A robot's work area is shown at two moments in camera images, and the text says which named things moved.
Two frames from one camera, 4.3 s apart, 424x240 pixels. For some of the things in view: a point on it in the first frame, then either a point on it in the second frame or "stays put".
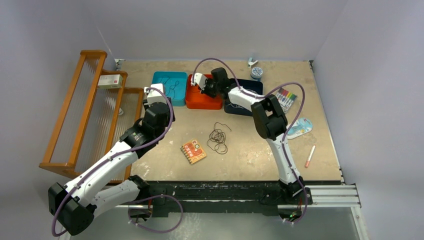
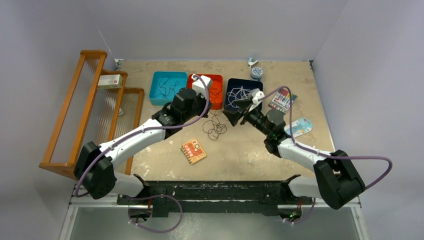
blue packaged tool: x=300 y=126 stays put
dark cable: x=217 y=140 -> x=213 y=127
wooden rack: x=99 y=113 stays put
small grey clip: x=251 y=63 stays put
